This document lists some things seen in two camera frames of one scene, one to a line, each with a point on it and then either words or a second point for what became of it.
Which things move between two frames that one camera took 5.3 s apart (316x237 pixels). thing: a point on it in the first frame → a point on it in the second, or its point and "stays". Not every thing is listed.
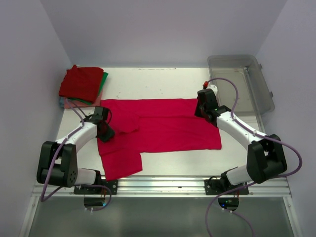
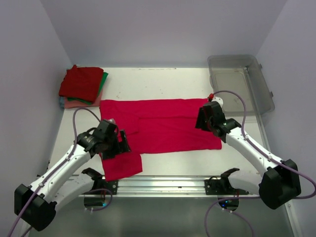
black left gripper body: [108, 133] → [111, 142]
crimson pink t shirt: [148, 125] stays
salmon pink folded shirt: [70, 103] stays
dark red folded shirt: [82, 83] stays
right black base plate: [217, 186] stays
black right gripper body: [200, 109] → [210, 124]
